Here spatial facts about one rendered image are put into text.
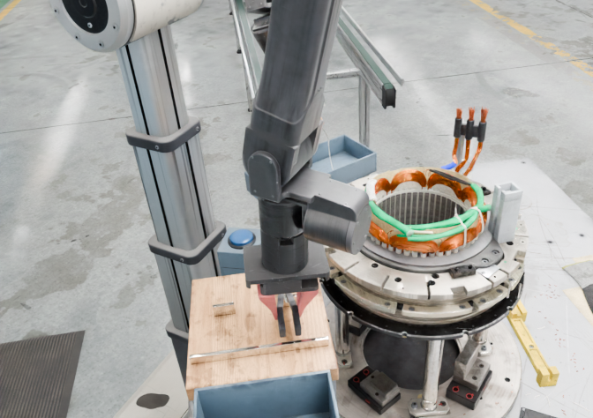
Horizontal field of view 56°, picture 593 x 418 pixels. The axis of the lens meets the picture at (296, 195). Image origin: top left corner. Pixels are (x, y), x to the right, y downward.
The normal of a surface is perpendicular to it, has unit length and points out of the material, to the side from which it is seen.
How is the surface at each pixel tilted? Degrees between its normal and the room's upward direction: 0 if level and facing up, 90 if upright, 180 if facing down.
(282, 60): 89
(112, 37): 90
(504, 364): 0
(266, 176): 90
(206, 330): 0
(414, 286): 0
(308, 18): 91
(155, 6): 104
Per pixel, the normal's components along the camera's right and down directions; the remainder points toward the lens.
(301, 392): 0.11, 0.55
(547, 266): -0.07, -0.83
